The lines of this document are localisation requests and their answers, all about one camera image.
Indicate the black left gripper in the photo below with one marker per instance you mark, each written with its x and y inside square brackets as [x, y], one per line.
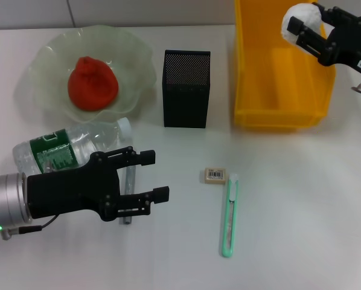
[69, 190]

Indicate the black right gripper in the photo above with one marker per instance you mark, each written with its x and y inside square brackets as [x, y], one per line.
[349, 45]

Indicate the white paper ball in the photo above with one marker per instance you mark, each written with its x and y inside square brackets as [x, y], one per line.
[307, 15]

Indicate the clear bottle with green label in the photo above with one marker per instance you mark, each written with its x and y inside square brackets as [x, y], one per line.
[62, 143]

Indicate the mint green utility knife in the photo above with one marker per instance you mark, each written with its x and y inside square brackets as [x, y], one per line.
[228, 252]

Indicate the red-orange soft orange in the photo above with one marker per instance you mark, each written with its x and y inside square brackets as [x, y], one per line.
[93, 87]

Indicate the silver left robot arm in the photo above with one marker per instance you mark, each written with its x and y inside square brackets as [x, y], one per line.
[5, 199]

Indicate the grey metallic pen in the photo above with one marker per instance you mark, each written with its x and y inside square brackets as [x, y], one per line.
[129, 179]

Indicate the beige eraser with barcode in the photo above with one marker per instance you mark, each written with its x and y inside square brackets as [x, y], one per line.
[214, 176]

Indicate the black mesh pen holder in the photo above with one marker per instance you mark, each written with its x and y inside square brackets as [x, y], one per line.
[185, 99]

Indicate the pale green glass fruit plate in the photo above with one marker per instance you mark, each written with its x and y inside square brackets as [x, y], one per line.
[129, 60]

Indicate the yellow plastic bin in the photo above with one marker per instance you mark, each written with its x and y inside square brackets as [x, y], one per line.
[259, 90]

